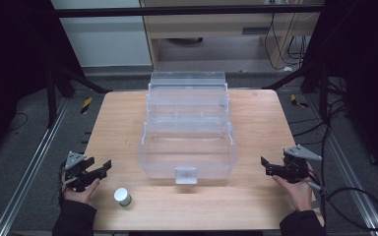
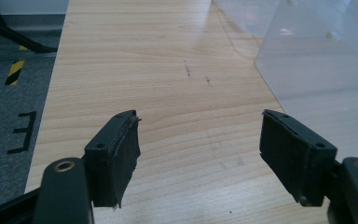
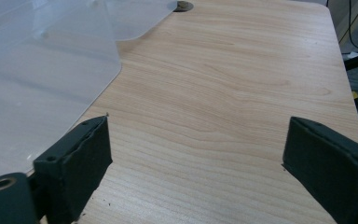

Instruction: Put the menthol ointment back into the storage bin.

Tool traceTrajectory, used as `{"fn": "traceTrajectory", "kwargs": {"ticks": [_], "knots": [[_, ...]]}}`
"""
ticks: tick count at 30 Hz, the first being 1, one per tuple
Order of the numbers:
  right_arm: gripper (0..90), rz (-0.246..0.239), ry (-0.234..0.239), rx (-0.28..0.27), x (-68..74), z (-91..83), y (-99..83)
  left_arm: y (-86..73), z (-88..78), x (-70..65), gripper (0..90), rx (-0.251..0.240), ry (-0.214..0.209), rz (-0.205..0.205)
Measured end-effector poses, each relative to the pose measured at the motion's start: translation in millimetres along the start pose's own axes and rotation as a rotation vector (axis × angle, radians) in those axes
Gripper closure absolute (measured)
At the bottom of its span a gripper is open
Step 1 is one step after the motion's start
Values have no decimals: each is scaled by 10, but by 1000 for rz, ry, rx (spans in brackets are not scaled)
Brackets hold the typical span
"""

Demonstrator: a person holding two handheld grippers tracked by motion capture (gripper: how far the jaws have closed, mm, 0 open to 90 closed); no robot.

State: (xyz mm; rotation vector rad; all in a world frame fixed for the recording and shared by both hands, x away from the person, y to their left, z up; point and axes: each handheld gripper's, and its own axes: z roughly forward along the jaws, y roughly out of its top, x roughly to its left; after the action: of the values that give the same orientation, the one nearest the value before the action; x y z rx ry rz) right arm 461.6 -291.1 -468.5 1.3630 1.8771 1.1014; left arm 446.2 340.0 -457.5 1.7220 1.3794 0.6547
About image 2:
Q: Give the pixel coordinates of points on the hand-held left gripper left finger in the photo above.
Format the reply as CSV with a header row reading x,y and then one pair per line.
x,y
112,161

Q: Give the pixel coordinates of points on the black metal stand leg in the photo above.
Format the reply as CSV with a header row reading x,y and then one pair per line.
x,y
11,32

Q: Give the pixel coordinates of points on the translucent plastic container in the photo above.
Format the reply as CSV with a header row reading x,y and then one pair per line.
x,y
317,62

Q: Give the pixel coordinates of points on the black floor tape marking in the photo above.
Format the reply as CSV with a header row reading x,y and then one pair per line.
x,y
23,132

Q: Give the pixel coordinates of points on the yellow black striped floor tape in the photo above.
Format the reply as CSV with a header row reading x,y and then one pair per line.
x,y
15,70

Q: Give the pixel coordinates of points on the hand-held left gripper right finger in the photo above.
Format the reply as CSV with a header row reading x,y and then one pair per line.
x,y
295,155

